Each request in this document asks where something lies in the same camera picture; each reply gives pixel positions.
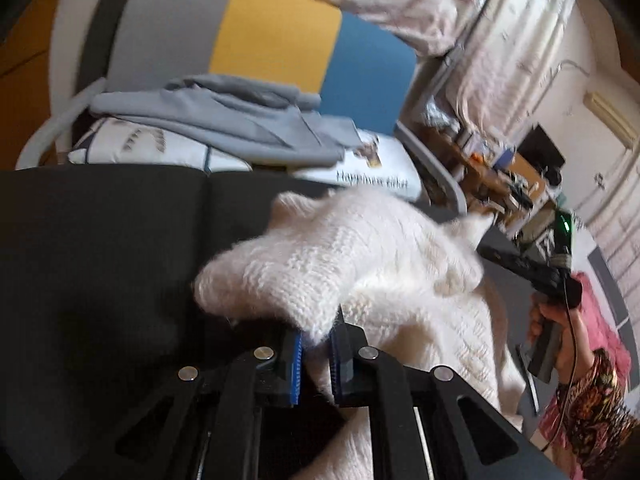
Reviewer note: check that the beige air conditioner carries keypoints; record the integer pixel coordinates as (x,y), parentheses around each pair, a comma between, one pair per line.
(612,120)

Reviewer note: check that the white knit sweater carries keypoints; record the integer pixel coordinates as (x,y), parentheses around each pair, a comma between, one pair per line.
(360,260)

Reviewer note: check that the grey yellow blue chair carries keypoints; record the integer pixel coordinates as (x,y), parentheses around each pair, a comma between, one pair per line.
(275,30)

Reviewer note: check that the cluttered shelf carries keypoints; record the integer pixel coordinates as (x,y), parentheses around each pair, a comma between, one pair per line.
(490,180)

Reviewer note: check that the person's right hand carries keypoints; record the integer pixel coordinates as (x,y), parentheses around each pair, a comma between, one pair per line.
(575,345)

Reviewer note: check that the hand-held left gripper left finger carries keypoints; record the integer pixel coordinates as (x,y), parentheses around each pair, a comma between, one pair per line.
(295,366)

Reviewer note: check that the black foam roll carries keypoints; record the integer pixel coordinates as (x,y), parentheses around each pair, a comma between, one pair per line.
(107,25)

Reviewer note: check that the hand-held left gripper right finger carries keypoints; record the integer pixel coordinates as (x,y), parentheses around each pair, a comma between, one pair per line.
(336,360)

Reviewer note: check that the white printed pillow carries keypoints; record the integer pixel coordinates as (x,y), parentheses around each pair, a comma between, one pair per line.
(390,175)

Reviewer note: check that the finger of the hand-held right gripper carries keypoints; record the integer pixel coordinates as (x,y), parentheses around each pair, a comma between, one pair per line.
(505,259)

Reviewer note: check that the black monitor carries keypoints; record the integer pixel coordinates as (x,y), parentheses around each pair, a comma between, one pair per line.
(540,152)

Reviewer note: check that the grey garment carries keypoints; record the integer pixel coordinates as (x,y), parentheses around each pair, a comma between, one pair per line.
(225,115)

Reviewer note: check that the pink cloth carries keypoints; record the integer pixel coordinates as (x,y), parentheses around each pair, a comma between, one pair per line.
(602,310)

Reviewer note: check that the floral white curtain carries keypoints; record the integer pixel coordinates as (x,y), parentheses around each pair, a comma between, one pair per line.
(475,15)

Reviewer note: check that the grey metal rack frame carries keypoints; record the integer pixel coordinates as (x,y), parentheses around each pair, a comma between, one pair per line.
(435,165)

